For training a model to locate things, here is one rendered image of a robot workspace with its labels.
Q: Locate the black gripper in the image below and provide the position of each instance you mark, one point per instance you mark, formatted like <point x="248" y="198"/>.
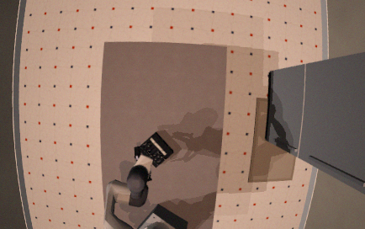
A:
<point x="137" y="153"/>

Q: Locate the black lighting desk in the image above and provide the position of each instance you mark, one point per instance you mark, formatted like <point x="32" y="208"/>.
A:
<point x="157" y="149"/>

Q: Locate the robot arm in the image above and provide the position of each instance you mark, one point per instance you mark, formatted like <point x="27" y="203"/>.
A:
<point x="132" y="193"/>

